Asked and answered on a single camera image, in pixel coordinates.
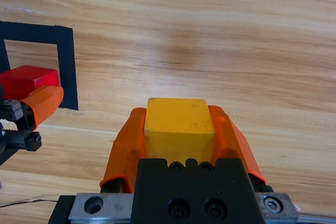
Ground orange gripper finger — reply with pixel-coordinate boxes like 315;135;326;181
208;105;274;193
99;107;148;193
19;84;65;132

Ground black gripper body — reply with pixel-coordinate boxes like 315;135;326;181
0;99;43;167

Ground red wooden block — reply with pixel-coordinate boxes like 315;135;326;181
0;65;60;100

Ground yellow wooden block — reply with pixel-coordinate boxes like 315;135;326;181
143;97;216;166

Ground black tape square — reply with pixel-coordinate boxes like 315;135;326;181
0;21;79;111

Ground thin black wire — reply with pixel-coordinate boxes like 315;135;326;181
0;199;60;208

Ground aluminium rail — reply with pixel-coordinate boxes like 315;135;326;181
298;213;336;223

